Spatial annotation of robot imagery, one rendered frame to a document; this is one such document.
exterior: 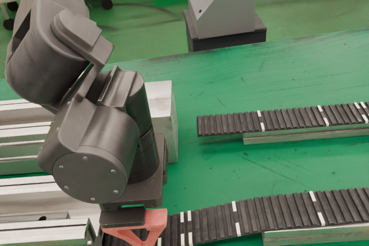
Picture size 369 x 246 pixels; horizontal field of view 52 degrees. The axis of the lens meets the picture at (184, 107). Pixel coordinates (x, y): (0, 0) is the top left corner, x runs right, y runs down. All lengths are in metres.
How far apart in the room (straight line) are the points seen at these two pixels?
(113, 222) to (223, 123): 0.29
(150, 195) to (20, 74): 0.17
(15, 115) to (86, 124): 0.40
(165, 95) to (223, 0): 0.41
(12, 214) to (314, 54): 0.67
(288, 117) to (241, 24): 0.40
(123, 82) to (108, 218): 0.14
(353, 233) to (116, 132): 0.33
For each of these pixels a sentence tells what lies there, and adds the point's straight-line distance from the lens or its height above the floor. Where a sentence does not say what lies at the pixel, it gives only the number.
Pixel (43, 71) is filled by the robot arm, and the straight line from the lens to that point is 0.34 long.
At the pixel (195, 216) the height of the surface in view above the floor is 0.80.
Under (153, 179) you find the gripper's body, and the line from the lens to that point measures 0.40.
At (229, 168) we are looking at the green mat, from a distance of 0.60.
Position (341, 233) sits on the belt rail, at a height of 0.80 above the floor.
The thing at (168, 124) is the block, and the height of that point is 0.86.
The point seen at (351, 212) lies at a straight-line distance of 0.51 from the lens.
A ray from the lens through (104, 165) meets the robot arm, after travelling 0.29.
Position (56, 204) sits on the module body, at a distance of 0.53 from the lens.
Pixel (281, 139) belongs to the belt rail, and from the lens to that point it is 0.64.
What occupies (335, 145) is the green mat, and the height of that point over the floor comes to 0.78.
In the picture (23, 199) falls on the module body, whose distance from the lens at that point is 0.54.
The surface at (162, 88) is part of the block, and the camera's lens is 0.62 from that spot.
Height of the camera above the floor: 1.20
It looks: 36 degrees down
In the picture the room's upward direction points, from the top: 7 degrees counter-clockwise
